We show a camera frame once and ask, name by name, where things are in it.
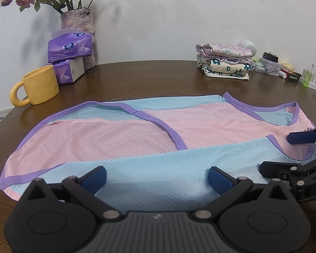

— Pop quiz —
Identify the black charger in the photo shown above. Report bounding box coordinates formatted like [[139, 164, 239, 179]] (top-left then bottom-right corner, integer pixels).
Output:
[[263, 52, 279, 63]]

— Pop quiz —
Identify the white robot speaker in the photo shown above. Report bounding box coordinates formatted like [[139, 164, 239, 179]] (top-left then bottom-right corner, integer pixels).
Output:
[[238, 39, 258, 58]]

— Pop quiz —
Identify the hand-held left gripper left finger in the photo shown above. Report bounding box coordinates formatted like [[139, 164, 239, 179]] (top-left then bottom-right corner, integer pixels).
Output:
[[24, 166, 123, 221]]

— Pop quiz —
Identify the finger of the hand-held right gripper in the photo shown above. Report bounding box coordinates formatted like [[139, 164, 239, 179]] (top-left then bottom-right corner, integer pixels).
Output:
[[258, 151, 316, 188], [287, 123, 316, 147]]

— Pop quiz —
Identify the purple tissue pack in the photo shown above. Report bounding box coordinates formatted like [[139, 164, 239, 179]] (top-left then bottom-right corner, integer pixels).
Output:
[[47, 30, 92, 64], [53, 57, 85, 86]]

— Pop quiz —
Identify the folded pink floral cloth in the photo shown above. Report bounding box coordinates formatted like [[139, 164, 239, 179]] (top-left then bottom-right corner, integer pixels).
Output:
[[195, 42, 256, 66]]

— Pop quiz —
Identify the green liquid bottle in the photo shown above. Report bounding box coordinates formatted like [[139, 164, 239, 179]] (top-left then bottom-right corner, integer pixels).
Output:
[[303, 69, 314, 88]]

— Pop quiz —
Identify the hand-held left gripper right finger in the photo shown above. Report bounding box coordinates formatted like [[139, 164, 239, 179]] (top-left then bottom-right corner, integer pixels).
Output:
[[193, 166, 292, 220]]

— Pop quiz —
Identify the pink and blue mesh vest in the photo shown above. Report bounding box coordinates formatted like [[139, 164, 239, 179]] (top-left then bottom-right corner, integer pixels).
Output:
[[0, 92, 316, 213]]

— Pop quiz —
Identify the folded cream green-flower cloth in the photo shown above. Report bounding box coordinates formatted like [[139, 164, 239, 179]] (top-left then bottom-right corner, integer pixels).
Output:
[[197, 55, 254, 81]]

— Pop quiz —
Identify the yellow mug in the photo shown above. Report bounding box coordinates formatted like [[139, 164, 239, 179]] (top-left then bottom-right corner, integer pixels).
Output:
[[10, 65, 60, 108]]

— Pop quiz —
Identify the black printed box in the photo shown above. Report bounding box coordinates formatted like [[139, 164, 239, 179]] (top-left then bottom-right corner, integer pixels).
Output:
[[287, 71, 302, 83]]

